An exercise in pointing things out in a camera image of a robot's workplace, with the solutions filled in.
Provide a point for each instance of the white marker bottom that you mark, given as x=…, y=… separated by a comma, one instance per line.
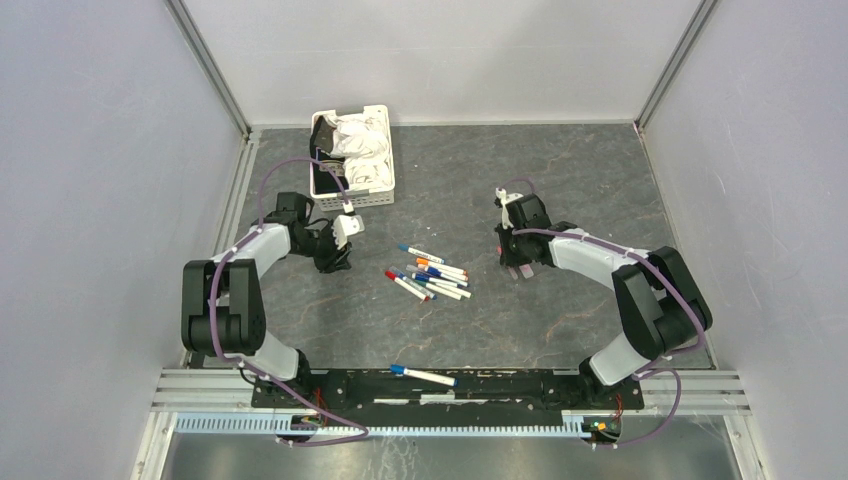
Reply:
x=443, y=290

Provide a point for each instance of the white plastic basket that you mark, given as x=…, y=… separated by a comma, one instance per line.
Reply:
x=359, y=198

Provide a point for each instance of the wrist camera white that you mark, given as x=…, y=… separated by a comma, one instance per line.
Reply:
x=345, y=226
x=503, y=199

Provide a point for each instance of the blue cap marker upper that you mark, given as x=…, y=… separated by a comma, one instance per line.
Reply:
x=443, y=274

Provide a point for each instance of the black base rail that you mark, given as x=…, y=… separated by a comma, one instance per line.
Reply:
x=483, y=398

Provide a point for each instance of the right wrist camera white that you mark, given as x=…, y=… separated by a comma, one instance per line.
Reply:
x=503, y=199

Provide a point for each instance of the black printed shirt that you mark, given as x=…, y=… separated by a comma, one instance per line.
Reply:
x=321, y=144

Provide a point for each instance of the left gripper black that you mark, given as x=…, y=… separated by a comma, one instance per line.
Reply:
x=336, y=260

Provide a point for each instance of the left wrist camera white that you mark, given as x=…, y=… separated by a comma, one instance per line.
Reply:
x=345, y=226

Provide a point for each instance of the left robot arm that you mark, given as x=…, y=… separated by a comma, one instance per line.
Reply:
x=223, y=313

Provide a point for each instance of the orange cap marker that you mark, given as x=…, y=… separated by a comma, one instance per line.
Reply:
x=441, y=267

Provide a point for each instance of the white crumpled cloth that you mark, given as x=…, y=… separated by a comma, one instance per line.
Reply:
x=362, y=139

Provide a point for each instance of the red cap marker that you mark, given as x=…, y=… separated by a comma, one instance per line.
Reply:
x=405, y=285

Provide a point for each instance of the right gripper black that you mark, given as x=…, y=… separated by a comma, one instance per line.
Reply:
x=508, y=259

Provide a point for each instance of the light blue cap marker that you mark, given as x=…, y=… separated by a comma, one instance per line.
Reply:
x=421, y=254

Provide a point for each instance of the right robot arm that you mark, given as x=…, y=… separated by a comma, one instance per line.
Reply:
x=661, y=309

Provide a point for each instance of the blue cap marker lower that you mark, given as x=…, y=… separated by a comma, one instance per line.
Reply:
x=422, y=279

